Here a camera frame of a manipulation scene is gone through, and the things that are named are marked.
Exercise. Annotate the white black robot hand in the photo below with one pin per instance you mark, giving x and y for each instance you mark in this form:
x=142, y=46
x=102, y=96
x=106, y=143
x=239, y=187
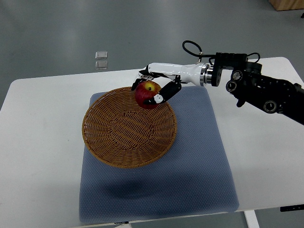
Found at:
x=197, y=74

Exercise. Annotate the red yellow apple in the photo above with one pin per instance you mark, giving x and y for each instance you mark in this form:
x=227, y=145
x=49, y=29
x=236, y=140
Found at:
x=145, y=91

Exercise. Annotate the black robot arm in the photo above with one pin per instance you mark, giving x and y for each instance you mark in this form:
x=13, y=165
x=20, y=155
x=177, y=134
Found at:
x=248, y=85

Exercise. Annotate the brown wicker basket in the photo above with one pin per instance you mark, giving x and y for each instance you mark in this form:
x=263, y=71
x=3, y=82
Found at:
x=119, y=133

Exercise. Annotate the lower metal floor plate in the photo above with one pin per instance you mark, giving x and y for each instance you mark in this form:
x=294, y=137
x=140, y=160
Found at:
x=101, y=64

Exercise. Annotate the metal floor plate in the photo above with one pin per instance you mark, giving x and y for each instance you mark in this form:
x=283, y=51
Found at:
x=101, y=55
x=101, y=64

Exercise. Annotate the upper metal floor plate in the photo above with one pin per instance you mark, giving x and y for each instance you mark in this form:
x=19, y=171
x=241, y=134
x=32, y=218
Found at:
x=101, y=55

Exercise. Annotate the blue grey mat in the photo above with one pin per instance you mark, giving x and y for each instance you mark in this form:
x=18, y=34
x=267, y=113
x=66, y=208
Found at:
x=192, y=178

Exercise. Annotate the wooden box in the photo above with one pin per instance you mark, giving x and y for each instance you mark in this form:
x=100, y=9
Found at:
x=281, y=5

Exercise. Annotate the white table leg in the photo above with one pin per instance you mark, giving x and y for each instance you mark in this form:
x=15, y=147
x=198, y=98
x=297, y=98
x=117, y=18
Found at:
x=251, y=219

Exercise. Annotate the black table control panel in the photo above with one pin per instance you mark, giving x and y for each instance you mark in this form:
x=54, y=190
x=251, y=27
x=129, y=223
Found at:
x=292, y=208

